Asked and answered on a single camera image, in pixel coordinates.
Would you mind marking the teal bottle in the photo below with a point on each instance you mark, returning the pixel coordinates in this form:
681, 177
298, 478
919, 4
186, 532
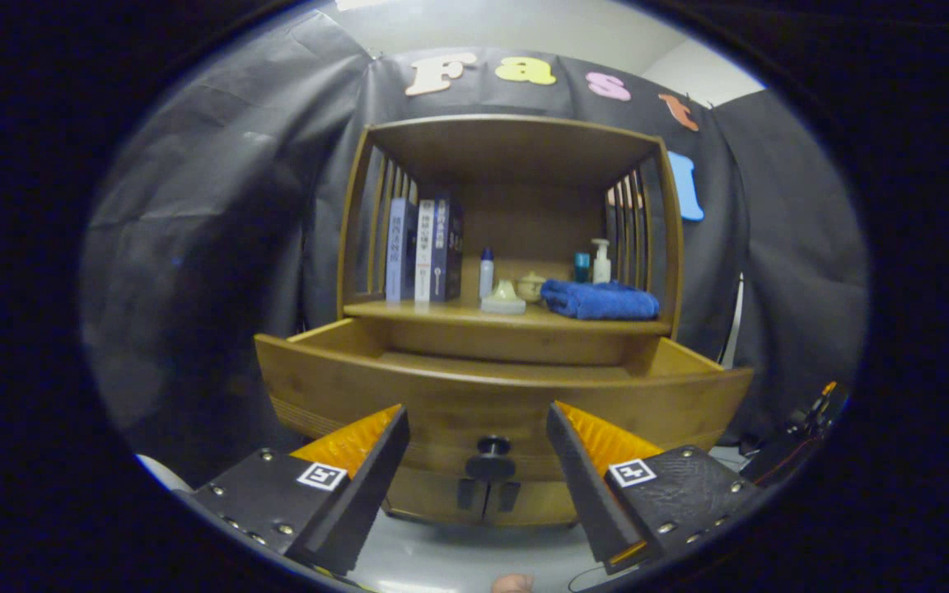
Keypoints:
582, 268

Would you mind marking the dark blue book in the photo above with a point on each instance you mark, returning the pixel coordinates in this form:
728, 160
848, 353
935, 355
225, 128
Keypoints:
448, 247

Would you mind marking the cream lidded teacup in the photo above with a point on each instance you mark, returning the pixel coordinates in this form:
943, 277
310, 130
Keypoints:
534, 287

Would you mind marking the black and orange clamp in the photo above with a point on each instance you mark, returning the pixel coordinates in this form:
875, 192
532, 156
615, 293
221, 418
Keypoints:
812, 416

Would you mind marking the wooden countertop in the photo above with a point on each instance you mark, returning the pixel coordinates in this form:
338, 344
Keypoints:
458, 314

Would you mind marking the pale green soap dish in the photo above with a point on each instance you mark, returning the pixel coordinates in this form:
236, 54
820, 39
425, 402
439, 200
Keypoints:
503, 301

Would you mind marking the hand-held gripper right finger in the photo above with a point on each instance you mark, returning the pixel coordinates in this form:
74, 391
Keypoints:
586, 494

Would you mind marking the white pump bottle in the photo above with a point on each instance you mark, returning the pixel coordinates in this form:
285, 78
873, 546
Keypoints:
601, 268

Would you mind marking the blue towel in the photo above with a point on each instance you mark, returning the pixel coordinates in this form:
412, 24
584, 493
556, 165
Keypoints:
598, 301

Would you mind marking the wooden drawer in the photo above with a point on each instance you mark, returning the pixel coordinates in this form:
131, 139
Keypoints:
441, 403

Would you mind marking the wooden cabinet door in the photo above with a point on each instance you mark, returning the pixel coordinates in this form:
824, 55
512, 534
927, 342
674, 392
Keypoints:
536, 506
425, 502

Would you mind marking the wooden cabinet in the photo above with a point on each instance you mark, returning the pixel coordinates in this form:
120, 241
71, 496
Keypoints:
524, 222

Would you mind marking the white spine book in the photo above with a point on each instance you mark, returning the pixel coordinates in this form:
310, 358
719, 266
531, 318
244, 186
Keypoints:
424, 255

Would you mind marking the white bottle blue cap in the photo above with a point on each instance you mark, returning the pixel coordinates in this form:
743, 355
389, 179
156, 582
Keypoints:
486, 276

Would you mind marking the light blue book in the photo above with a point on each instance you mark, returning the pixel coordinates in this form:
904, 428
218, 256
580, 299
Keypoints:
399, 251

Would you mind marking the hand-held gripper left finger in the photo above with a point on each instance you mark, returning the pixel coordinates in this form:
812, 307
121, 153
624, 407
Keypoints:
363, 494

